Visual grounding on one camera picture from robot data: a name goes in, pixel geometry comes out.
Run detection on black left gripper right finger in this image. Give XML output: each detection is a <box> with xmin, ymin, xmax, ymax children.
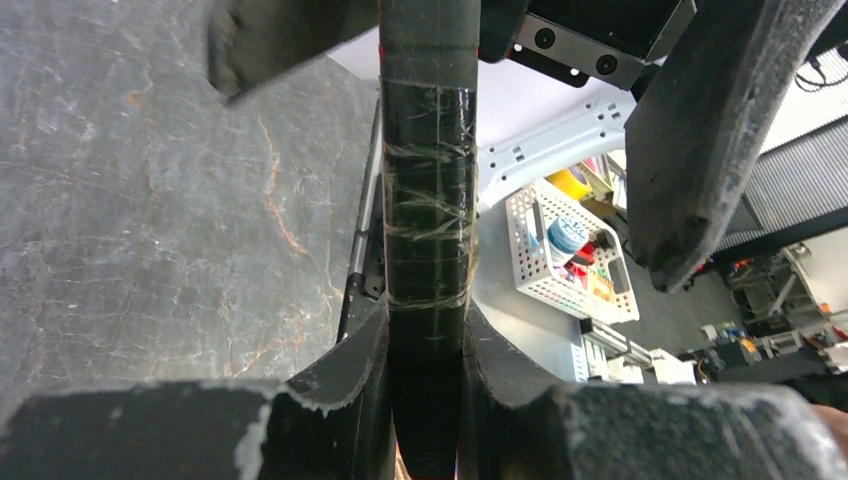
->
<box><xmin>458</xmin><ymin>307</ymin><xmax>847</xmax><ymax>479</ymax></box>

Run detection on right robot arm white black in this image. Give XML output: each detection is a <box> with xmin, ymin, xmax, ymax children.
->
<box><xmin>207</xmin><ymin>1</ymin><xmax>845</xmax><ymax>301</ymax></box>

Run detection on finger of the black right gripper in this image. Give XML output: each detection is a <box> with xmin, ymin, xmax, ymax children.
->
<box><xmin>206</xmin><ymin>0</ymin><xmax>378</xmax><ymax>104</ymax></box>

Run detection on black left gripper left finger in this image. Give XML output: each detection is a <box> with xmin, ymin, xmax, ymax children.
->
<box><xmin>1</xmin><ymin>303</ymin><xmax>395</xmax><ymax>479</ymax></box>

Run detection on red black utility knife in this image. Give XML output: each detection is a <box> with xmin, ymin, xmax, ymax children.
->
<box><xmin>379</xmin><ymin>0</ymin><xmax>481</xmax><ymax>479</ymax></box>

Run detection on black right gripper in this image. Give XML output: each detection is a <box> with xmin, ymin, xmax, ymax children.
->
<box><xmin>478</xmin><ymin>0</ymin><xmax>829</xmax><ymax>292</ymax></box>

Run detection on white perforated storage basket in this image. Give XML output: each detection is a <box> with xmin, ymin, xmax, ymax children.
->
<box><xmin>504</xmin><ymin>180</ymin><xmax>640</xmax><ymax>325</ymax></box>

